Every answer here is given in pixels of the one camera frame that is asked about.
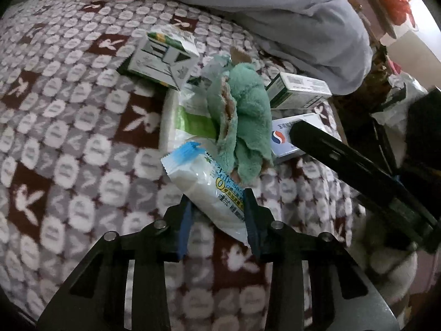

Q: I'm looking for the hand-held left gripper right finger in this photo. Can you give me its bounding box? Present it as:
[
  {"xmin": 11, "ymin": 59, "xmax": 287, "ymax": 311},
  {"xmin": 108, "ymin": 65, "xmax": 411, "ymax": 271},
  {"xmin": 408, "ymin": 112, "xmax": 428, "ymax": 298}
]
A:
[{"xmin": 242, "ymin": 189, "xmax": 400, "ymax": 331}]

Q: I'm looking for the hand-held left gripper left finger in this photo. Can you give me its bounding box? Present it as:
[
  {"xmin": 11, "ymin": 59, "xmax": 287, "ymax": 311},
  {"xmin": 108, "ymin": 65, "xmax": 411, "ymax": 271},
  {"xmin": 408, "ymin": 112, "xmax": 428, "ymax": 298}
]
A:
[{"xmin": 36, "ymin": 195, "xmax": 193, "ymax": 331}]

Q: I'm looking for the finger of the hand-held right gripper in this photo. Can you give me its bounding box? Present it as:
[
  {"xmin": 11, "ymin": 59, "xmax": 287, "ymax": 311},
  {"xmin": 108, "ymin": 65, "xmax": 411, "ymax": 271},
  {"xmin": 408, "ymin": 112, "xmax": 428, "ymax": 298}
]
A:
[{"xmin": 290, "ymin": 119, "xmax": 402, "ymax": 198}]

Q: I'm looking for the white medicine box blue-red logo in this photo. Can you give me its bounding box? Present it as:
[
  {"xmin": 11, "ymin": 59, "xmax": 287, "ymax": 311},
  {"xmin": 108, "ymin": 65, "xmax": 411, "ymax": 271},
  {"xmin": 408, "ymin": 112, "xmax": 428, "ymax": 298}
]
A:
[{"xmin": 270, "ymin": 113, "xmax": 331, "ymax": 164}]

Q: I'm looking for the white trash bin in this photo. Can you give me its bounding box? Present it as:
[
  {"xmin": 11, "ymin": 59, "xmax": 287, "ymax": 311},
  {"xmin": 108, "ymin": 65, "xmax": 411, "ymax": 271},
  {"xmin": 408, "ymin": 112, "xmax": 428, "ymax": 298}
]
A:
[{"xmin": 358, "ymin": 245, "xmax": 419, "ymax": 318}]

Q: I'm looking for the green and white medicine box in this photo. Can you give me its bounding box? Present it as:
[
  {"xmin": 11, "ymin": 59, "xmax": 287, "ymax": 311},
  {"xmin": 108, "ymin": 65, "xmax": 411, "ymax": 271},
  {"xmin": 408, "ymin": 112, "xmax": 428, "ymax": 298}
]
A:
[{"xmin": 265, "ymin": 72, "xmax": 333, "ymax": 110}]

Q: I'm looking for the green plush cloth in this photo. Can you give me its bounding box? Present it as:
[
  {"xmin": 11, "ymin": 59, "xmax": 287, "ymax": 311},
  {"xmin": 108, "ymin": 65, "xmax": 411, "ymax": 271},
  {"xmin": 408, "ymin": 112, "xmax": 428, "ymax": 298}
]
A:
[{"xmin": 206, "ymin": 46, "xmax": 276, "ymax": 184}]

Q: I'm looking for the green and white tissue pack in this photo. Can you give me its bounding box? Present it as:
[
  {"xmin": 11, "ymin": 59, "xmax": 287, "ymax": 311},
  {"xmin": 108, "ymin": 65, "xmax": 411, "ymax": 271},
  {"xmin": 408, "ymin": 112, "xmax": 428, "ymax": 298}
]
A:
[{"xmin": 159, "ymin": 86, "xmax": 221, "ymax": 152}]

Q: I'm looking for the green and white carton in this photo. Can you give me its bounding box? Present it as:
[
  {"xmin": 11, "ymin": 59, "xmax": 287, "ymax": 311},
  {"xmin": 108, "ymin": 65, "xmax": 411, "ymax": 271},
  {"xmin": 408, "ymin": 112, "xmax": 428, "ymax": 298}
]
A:
[{"xmin": 117, "ymin": 31, "xmax": 200, "ymax": 92}]

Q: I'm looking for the clear plastic wrapper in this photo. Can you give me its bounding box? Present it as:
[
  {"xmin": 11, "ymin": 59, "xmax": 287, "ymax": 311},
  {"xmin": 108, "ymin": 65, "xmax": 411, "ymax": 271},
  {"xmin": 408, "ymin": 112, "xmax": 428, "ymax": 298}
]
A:
[{"xmin": 200, "ymin": 54, "xmax": 231, "ymax": 87}]

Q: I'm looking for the grey quilt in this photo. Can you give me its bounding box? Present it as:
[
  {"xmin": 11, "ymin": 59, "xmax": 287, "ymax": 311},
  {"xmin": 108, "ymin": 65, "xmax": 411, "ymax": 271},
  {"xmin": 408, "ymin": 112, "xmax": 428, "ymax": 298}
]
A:
[{"xmin": 38, "ymin": 0, "xmax": 374, "ymax": 95}]

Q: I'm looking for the printed fleece blanket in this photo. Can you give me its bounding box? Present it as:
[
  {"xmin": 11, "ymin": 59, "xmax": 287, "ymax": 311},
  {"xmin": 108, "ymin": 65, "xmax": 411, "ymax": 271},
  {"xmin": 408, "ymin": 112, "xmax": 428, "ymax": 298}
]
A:
[{"xmin": 0, "ymin": 0, "xmax": 366, "ymax": 331}]

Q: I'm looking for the wooden bed frame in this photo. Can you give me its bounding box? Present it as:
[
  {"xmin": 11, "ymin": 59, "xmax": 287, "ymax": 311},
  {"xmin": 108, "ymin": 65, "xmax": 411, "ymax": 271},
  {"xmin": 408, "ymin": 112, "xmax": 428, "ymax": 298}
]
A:
[{"xmin": 327, "ymin": 95, "xmax": 355, "ymax": 152}]

